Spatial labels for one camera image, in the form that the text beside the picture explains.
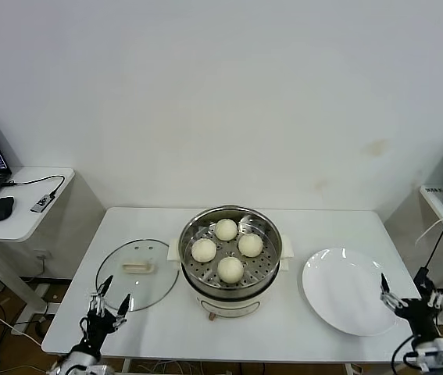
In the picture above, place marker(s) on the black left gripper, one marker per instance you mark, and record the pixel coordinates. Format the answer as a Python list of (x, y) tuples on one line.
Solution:
[(98, 326)]

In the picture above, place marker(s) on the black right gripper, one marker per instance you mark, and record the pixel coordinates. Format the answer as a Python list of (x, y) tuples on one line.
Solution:
[(420, 314)]

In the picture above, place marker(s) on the round glass pot lid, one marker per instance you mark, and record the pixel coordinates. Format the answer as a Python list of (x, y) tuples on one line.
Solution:
[(139, 266)]

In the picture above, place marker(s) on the white steamed baozi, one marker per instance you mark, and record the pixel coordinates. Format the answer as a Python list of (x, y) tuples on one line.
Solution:
[(204, 250), (251, 245), (226, 229), (230, 269)]

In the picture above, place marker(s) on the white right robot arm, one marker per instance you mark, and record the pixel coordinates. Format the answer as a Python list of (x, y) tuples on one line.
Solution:
[(440, 351)]

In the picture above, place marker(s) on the perforated steel steamer basket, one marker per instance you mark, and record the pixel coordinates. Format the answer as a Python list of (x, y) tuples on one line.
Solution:
[(266, 262)]

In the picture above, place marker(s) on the round white plate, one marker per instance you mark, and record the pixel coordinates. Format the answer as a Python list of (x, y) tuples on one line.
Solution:
[(346, 293)]

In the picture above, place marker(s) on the small white printed label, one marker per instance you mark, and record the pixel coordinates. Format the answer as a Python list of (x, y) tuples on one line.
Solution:
[(433, 190)]

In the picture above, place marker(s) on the cream electric cooking pot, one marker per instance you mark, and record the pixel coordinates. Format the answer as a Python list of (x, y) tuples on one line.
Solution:
[(229, 306)]

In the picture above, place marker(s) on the small grey usb hub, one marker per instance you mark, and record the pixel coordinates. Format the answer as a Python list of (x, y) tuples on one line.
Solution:
[(42, 203)]

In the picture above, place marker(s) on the white rounded side table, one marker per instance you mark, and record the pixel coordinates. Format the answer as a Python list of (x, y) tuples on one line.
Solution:
[(22, 218)]

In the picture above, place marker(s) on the black computer mouse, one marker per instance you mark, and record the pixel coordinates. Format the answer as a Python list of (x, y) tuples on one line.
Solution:
[(0, 209)]

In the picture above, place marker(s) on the white wall socket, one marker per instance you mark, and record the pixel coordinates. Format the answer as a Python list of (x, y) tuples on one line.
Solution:
[(44, 256)]

